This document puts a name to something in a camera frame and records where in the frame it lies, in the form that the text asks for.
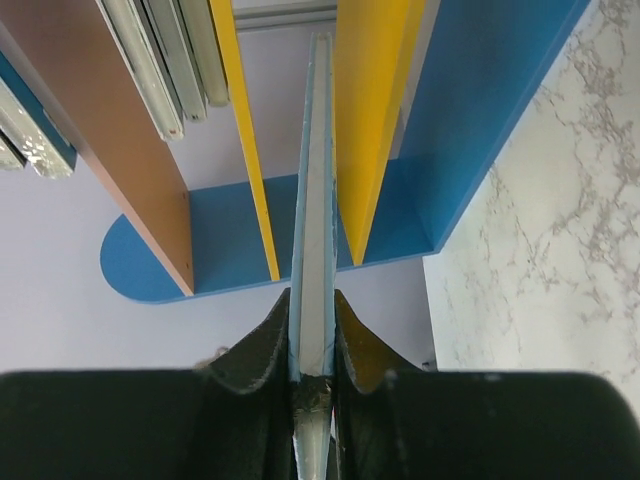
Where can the navy blue hardcover book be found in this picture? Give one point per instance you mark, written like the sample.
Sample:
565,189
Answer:
11,158

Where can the dark purple book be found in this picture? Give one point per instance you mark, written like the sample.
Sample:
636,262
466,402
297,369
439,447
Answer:
131,29

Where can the black Moon and Sixpence book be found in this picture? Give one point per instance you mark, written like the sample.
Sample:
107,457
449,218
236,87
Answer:
168,24

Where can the grey letter G book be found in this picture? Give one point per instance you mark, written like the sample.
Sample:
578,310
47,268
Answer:
201,29

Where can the light blue fish book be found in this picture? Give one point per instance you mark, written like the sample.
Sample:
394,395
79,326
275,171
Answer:
312,322

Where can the teal ocean cover book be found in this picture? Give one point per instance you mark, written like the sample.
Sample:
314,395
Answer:
31,128

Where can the blue pink yellow bookshelf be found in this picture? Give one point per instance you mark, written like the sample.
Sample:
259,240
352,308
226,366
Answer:
483,64

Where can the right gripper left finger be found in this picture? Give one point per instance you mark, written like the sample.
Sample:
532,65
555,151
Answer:
229,419

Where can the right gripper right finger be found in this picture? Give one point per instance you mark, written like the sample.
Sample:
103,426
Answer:
397,421

